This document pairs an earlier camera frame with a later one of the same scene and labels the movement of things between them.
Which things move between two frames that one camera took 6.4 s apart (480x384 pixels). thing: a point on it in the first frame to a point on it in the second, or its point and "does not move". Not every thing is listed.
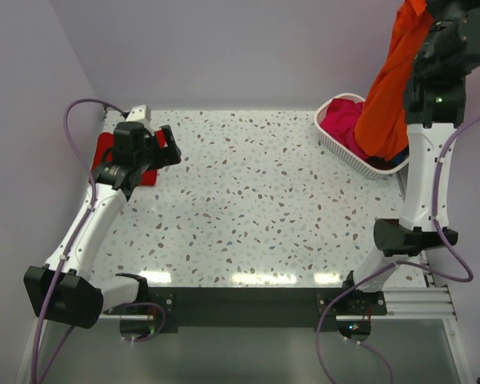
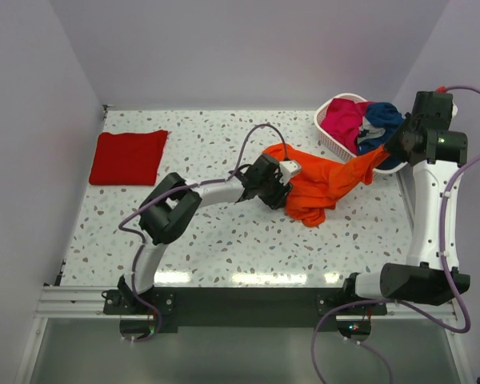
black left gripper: x=165 y=156 to x=282 y=190
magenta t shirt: x=339 y=122 does not move
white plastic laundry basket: x=361 y=165 does not move
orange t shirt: x=382 y=128 to x=321 y=182
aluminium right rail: x=430 y=302 does not move
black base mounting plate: x=255 y=309 does not move
